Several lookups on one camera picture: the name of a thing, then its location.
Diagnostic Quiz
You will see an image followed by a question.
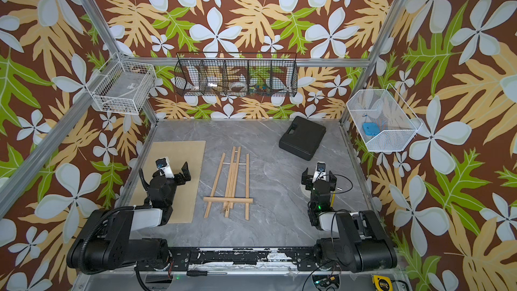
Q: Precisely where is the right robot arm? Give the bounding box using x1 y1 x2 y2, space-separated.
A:
301 167 398 273

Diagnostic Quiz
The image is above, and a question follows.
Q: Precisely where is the white wire basket right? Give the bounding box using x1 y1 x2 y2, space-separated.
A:
346 85 423 154

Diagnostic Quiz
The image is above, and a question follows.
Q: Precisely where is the black plastic case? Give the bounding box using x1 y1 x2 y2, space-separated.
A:
279 116 327 160

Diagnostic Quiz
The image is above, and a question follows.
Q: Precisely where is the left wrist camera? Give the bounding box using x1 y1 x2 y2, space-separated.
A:
156 157 174 179

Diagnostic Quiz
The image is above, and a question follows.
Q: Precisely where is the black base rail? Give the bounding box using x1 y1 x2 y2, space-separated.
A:
137 245 345 273

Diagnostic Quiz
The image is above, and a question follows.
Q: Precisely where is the white wire basket left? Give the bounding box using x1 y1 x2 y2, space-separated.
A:
86 53 157 115

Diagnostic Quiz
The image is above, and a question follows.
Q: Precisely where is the wooden easel frame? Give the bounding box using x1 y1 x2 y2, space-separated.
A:
203 146 254 221

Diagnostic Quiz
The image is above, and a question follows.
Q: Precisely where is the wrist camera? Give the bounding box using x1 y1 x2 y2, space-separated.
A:
312 162 327 183
156 157 174 179

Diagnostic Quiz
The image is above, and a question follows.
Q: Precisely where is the black wire basket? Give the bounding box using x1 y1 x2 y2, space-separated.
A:
172 51 299 97

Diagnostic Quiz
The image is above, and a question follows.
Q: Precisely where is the blue sponge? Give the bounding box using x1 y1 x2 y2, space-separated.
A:
362 122 381 137

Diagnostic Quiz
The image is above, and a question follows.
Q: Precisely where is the white wire basket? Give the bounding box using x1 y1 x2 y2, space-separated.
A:
86 53 157 115
346 85 423 154

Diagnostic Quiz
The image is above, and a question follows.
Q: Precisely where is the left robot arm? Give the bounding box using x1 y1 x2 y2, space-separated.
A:
66 157 191 275

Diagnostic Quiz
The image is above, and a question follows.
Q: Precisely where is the light wooden board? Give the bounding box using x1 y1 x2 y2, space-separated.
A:
142 141 206 224

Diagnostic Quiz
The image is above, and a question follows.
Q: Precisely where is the yellow tape measure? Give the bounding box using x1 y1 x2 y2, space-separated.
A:
372 275 393 291

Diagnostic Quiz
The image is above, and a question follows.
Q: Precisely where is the white tape roll in basket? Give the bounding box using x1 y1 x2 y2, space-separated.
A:
229 82 248 93

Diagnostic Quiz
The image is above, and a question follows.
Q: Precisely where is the black screwdriver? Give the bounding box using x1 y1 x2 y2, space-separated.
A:
187 270 228 277

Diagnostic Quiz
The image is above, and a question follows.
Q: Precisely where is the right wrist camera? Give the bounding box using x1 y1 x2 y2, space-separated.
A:
312 162 327 183

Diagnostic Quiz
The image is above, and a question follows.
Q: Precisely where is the yellow pencil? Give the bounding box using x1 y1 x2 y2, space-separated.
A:
330 187 343 207

